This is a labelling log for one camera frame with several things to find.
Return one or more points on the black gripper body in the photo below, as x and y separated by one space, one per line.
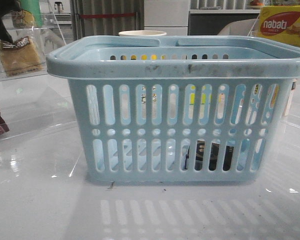
7 6

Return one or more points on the packaged bread slice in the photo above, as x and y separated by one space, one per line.
20 57

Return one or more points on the black tissue pack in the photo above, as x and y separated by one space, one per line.
213 159

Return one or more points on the light blue plastic basket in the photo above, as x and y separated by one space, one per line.
141 101

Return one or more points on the green cartoon snack can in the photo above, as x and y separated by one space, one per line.
29 14

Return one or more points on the red barrier belt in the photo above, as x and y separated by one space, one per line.
106 16

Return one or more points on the clear acrylic left shelf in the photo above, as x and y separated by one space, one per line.
23 95

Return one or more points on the white cabinet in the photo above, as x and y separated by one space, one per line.
170 16

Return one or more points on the fruit plate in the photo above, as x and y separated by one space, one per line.
256 3

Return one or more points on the orange snack box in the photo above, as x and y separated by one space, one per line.
280 97

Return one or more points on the yellow nabati wafer box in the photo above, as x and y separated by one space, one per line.
280 23

